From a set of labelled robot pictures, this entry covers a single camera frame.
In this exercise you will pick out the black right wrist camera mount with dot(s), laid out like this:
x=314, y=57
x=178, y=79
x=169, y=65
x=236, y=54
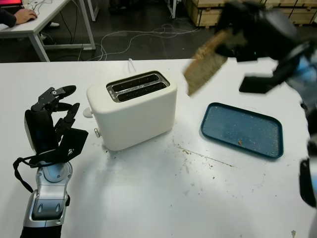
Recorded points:
x=255, y=84

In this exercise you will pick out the white table leg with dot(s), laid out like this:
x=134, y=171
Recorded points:
x=172, y=8
x=95, y=10

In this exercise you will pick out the blue rectangular tray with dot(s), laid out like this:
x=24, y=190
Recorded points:
x=242, y=129

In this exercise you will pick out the white shoe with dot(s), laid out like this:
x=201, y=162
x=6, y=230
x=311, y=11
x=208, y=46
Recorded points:
x=55, y=24

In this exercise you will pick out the red lit monitor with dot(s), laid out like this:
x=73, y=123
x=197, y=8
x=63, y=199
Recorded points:
x=10, y=2

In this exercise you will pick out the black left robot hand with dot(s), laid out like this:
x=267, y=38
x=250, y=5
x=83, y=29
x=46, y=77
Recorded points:
x=39, y=126

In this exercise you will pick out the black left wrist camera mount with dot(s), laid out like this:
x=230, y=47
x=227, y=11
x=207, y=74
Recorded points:
x=73, y=142

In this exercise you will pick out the white office desk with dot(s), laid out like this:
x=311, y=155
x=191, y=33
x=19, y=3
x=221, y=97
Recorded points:
x=49, y=19

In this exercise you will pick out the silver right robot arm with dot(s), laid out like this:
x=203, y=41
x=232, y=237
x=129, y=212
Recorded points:
x=307, y=74

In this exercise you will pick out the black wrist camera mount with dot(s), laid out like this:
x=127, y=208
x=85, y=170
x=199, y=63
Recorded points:
x=255, y=84
x=73, y=142

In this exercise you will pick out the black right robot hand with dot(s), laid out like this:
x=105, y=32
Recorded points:
x=267, y=32

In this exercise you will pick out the dark sleeved person forearm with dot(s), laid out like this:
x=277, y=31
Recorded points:
x=7, y=17

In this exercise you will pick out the white two-slot toaster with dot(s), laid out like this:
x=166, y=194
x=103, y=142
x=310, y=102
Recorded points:
x=138, y=116

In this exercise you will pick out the brown bread slice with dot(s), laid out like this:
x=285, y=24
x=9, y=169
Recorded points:
x=203, y=72

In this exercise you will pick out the bare person hand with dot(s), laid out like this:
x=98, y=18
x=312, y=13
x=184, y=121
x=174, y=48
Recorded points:
x=24, y=16

